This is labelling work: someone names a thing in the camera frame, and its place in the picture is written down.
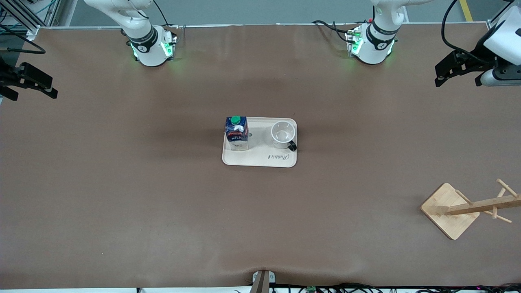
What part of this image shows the white mug black handle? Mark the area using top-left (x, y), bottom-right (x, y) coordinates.
top-left (271, 121), bottom-right (298, 152)

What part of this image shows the blue milk carton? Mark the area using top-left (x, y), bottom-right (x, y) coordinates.
top-left (225, 116), bottom-right (249, 152)

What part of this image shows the wooden cup rack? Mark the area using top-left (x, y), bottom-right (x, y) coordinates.
top-left (420, 179), bottom-right (521, 241)

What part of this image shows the cream plastic tray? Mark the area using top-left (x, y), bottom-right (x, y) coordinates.
top-left (222, 117), bottom-right (298, 168)

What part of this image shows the metal table clamp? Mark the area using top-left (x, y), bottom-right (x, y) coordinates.
top-left (252, 270), bottom-right (276, 293)

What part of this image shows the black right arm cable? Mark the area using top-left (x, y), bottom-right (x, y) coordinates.
top-left (0, 24), bottom-right (46, 55)

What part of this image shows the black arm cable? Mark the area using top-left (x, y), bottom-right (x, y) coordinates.
top-left (0, 24), bottom-right (46, 55)
top-left (441, 0), bottom-right (495, 66)

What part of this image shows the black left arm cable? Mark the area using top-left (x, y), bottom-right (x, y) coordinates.
top-left (441, 0), bottom-right (495, 66)

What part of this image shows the aluminium frame profile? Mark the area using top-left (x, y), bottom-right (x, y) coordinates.
top-left (0, 0), bottom-right (61, 36)

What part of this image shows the black base cable bundle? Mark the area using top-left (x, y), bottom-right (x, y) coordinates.
top-left (312, 20), bottom-right (352, 43)

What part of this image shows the black thin base cable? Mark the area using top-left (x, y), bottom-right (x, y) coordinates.
top-left (153, 0), bottom-right (180, 28)

